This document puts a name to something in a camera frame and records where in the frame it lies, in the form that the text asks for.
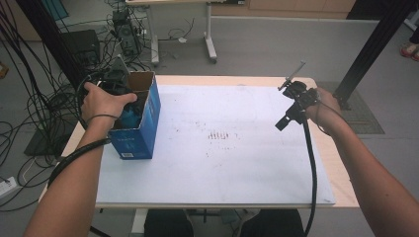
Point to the grey computer tower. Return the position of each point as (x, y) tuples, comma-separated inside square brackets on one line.
[(126, 33)]

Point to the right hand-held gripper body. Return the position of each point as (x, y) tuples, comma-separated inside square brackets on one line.
[(301, 95)]

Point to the white table leg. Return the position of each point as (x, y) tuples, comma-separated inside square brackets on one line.
[(138, 227)]

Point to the black metal stand post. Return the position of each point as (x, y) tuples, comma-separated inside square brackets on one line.
[(375, 46), (49, 39)]

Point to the black stand base plate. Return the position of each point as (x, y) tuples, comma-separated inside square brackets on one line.
[(42, 144)]

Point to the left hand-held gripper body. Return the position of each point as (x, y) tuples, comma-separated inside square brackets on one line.
[(115, 82)]

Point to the white-legged background table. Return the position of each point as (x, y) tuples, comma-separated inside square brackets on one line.
[(210, 46)]

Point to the person's leg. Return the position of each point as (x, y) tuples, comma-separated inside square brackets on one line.
[(168, 225), (273, 225)]

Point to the black equipment case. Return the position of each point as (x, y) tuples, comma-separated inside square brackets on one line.
[(82, 46)]

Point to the person's left leg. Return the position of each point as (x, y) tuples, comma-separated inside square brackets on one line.
[(168, 225)]

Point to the white table mat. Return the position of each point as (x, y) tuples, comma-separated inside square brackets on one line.
[(230, 164)]

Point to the person's left hand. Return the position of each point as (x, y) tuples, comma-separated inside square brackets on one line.
[(102, 102)]

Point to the blue cardboard box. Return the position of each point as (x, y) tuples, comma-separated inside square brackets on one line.
[(145, 141)]

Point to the wooden cabinet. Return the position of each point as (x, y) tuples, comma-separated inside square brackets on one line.
[(296, 6)]

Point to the person's right leg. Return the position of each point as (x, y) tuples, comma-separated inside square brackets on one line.
[(273, 225)]

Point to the white power strip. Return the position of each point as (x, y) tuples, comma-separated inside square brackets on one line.
[(7, 187)]

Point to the teal board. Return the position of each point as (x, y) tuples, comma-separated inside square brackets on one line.
[(56, 8)]

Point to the person's right hand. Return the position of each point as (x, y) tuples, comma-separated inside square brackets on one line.
[(326, 108)]

